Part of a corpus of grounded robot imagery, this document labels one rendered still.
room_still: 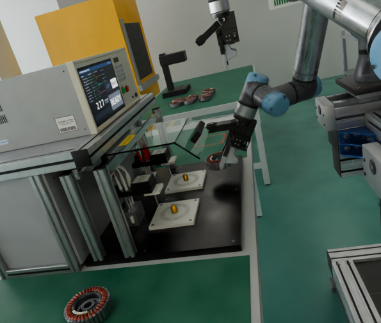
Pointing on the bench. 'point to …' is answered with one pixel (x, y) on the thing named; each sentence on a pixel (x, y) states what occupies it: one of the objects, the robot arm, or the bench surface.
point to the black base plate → (205, 218)
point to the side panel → (22, 229)
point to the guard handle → (198, 132)
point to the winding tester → (46, 104)
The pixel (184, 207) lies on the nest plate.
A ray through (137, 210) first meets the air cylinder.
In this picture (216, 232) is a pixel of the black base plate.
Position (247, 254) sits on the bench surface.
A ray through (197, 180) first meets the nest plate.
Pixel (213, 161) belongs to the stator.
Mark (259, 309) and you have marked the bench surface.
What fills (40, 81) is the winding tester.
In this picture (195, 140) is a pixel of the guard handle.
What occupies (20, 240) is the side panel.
